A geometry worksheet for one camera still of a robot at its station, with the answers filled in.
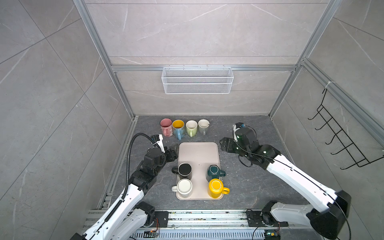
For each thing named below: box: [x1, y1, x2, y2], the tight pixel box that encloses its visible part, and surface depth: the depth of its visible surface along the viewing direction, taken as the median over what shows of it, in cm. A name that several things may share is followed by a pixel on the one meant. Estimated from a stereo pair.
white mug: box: [171, 178, 193, 198], surface depth 78 cm
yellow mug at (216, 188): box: [208, 178, 230, 199], surface depth 77 cm
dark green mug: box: [206, 164, 226, 183], surface depth 81 cm
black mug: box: [171, 162, 193, 180], surface depth 83 cm
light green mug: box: [185, 120, 198, 138], surface depth 103 cm
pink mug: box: [159, 118, 174, 138], surface depth 103 cm
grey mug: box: [198, 118, 210, 136], surface depth 103 cm
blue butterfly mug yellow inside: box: [172, 119, 186, 141], surface depth 101 cm
